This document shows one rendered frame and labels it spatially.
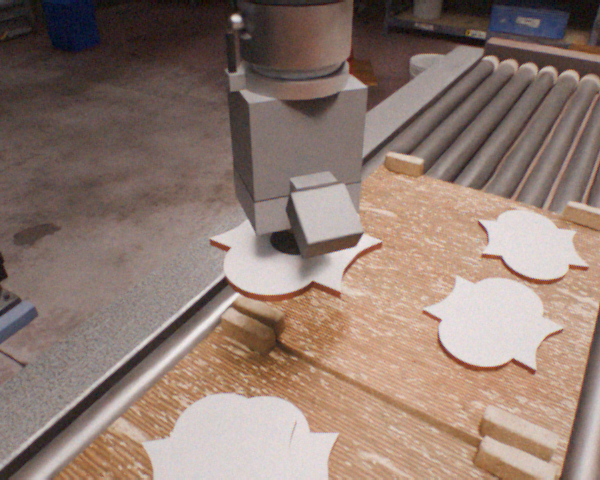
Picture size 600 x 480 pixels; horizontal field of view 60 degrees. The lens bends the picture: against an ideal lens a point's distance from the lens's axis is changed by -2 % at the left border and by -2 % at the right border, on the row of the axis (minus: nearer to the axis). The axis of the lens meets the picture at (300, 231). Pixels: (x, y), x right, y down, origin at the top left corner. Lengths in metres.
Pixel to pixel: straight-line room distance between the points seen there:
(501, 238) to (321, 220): 0.40
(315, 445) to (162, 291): 0.29
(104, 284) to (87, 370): 1.58
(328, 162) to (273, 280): 0.10
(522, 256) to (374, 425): 0.31
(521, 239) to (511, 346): 0.19
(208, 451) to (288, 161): 0.24
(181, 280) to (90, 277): 1.56
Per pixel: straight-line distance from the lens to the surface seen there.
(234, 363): 0.53
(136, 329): 0.62
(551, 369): 0.58
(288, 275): 0.41
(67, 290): 2.19
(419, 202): 0.77
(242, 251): 0.43
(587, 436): 0.56
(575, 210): 0.79
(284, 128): 0.35
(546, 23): 5.06
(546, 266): 0.69
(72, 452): 0.54
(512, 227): 0.74
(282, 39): 0.33
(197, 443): 0.46
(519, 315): 0.61
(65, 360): 0.61
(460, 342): 0.56
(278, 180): 0.37
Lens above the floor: 1.34
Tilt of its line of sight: 36 degrees down
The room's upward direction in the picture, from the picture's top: straight up
